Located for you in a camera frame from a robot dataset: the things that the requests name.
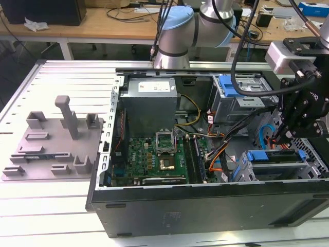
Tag orange power wire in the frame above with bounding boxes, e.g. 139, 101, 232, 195
268, 137, 290, 150

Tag metal disk bay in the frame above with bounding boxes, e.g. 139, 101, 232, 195
231, 150, 322, 182

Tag metal drive cage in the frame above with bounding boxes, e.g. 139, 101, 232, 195
209, 74, 280, 124

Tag blue drive latch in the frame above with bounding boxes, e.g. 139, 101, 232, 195
218, 74, 247, 98

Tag small black cube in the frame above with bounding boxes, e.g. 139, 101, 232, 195
255, 11, 272, 28

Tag flat grey box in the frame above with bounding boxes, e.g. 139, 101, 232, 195
261, 7, 300, 19

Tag blue cardboard box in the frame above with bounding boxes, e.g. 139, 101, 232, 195
298, 1, 329, 16

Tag installed RAM stick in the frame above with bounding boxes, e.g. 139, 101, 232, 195
194, 136, 208, 182

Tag black RAM slot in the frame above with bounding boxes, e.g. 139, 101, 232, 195
184, 137, 198, 183

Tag CPU socket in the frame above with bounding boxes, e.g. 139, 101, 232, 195
158, 157, 177, 172

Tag metal socket cover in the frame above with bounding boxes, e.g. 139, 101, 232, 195
155, 128, 177, 155

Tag grey power supply unit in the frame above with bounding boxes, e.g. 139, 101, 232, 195
120, 77, 178, 132

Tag graphics card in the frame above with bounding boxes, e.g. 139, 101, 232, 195
141, 176, 187, 185

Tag black open PC case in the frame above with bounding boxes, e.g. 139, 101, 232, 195
85, 67, 329, 239

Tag green motherboard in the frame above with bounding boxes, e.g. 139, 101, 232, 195
110, 128, 216, 185

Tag grey parts rack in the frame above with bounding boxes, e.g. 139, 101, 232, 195
1, 95, 106, 182

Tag dark RAM stick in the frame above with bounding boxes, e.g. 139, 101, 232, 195
11, 153, 70, 160

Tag large black box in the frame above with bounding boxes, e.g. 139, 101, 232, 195
0, 0, 87, 26

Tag crumpled clear plastic bag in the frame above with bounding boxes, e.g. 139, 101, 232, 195
24, 16, 49, 33

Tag black side camera box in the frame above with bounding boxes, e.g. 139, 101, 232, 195
315, 119, 329, 136

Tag blue wire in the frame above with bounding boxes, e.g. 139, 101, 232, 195
259, 125, 273, 150

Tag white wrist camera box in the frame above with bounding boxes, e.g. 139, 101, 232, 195
264, 37, 322, 75

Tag black sleeved cable bundle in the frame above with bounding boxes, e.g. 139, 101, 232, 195
205, 107, 280, 160

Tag wooden desk white frame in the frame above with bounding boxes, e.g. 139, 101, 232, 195
230, 5, 329, 61
0, 7, 161, 61

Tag blue network cable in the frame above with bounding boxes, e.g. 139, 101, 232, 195
246, 25, 254, 61

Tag black camera cable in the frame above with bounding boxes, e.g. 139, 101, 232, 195
230, 0, 316, 98

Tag yellow black power wires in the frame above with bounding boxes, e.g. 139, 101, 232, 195
174, 94, 201, 128

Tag orange data wire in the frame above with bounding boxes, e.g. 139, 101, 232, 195
208, 151, 228, 172

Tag black arm base cable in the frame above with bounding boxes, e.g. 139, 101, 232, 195
149, 0, 173, 62

